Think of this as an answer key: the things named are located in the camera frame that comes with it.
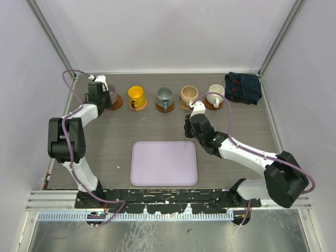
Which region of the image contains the clear purple glass mug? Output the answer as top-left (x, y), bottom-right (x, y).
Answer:
top-left (108, 84), bottom-right (118, 104)

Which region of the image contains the wooden coaster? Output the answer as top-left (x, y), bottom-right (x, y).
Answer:
top-left (155, 102), bottom-right (175, 113)
top-left (204, 98), bottom-right (224, 110)
top-left (109, 94), bottom-right (123, 111)

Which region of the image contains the woven rattan coaster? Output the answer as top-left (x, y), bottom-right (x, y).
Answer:
top-left (129, 99), bottom-right (148, 111)
top-left (180, 100), bottom-right (194, 111)

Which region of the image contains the white ceramic mug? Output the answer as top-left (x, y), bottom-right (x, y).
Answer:
top-left (206, 84), bottom-right (225, 108)

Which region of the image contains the yellow glass mug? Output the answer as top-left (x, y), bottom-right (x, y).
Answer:
top-left (128, 86), bottom-right (145, 108)

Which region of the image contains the beige ceramic mug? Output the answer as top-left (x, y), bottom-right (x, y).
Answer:
top-left (180, 86), bottom-right (198, 102)

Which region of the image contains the grey green ceramic mug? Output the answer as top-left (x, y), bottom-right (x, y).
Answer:
top-left (156, 87), bottom-right (174, 112)

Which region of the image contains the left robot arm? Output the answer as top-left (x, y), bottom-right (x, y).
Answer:
top-left (48, 81), bottom-right (112, 208)

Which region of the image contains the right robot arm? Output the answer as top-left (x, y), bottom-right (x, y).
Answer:
top-left (184, 114), bottom-right (309, 208)

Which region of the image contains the lavender plastic tray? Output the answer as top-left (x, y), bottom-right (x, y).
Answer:
top-left (130, 141), bottom-right (198, 186)

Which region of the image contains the dark blue folded cloth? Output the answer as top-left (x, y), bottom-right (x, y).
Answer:
top-left (224, 72), bottom-right (262, 105)

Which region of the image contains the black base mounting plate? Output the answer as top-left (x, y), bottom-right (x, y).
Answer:
top-left (74, 187), bottom-right (262, 214)

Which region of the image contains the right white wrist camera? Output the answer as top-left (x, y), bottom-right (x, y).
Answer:
top-left (188, 101), bottom-right (206, 117)

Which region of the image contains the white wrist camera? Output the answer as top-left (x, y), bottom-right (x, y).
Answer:
top-left (88, 75), bottom-right (109, 91)
top-left (188, 101), bottom-right (206, 117)

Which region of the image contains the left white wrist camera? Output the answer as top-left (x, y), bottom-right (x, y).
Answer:
top-left (88, 75), bottom-right (109, 91)

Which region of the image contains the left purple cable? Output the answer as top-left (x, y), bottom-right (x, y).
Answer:
top-left (61, 69), bottom-right (127, 227)

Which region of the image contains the front aluminium rail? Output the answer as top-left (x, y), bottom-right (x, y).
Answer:
top-left (26, 190), bottom-right (312, 211)

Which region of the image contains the left aluminium frame post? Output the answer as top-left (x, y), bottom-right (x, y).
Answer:
top-left (26, 0), bottom-right (77, 70)

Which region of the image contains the aluminium frame post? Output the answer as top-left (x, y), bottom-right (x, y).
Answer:
top-left (258, 0), bottom-right (306, 76)
top-left (26, 0), bottom-right (77, 70)

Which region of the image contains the slotted white cable duct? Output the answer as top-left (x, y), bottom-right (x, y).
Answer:
top-left (37, 210), bottom-right (234, 222)

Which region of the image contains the right aluminium frame post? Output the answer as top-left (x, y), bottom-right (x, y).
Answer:
top-left (258, 0), bottom-right (306, 76)

